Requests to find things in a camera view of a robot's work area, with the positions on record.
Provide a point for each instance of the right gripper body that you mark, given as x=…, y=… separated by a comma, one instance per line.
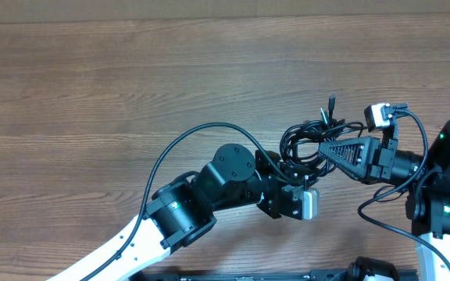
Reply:
x=381, y=162

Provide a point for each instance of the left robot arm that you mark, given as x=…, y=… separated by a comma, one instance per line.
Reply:
x=183, y=211

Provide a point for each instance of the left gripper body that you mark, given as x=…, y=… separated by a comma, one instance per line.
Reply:
x=284, y=195

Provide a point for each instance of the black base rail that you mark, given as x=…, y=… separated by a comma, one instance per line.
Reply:
x=361, y=269

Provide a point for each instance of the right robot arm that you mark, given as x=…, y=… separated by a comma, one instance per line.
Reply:
x=425, y=178

